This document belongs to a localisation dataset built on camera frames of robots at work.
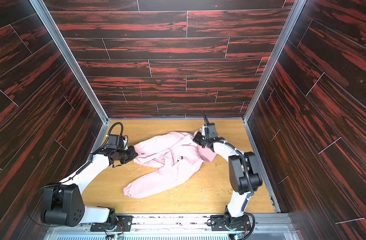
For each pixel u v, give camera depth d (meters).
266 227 0.73
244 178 0.48
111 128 0.70
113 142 0.68
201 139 0.84
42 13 0.68
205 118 0.80
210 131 0.75
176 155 0.94
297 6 0.66
